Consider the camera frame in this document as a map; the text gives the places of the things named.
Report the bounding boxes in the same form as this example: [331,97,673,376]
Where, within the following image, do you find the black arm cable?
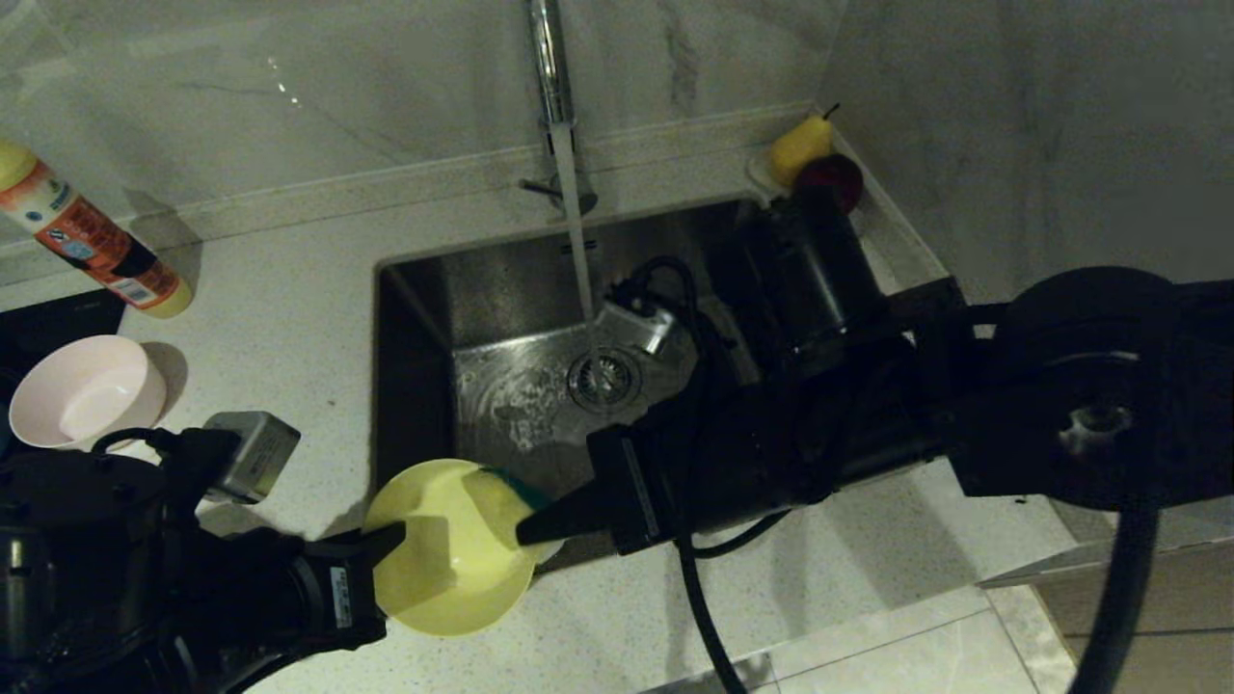
[92,427,179,456]

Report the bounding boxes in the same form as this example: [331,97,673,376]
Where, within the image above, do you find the small white dish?
[749,145,787,208]

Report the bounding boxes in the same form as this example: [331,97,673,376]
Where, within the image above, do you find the black camera cable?
[603,255,1163,694]

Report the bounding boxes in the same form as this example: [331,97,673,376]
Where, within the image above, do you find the running tap water stream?
[548,123,599,324]

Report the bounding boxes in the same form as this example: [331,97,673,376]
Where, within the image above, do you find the dark red apple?
[795,154,866,215]

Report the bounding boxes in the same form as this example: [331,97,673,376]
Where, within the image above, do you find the green and yellow sponge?
[463,467,565,565]

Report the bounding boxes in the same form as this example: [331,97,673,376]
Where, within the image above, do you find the pink plastic bowl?
[10,334,168,452]

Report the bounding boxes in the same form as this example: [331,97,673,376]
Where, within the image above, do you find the yellow pear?
[768,102,840,186]

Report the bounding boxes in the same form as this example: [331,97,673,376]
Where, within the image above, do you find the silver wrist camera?
[590,299,676,360]
[202,412,302,505]

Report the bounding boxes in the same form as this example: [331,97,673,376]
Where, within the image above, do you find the metal sink drain strainer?
[567,348,643,415]

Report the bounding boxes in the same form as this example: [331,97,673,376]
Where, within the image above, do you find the black induction cooktop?
[0,294,126,454]

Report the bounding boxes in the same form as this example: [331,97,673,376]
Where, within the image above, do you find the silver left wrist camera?
[202,412,302,505]

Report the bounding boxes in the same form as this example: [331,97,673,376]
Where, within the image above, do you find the stainless steel sink basin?
[371,198,912,579]

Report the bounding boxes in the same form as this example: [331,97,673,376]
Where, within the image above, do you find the yellow plastic bowl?
[364,459,565,637]

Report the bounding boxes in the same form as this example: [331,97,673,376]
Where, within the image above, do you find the orange label detergent bottle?
[0,142,194,321]

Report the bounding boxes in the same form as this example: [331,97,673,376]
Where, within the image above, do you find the chrome kitchen faucet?
[518,0,599,216]

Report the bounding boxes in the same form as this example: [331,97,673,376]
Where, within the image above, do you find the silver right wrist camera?
[590,299,676,360]

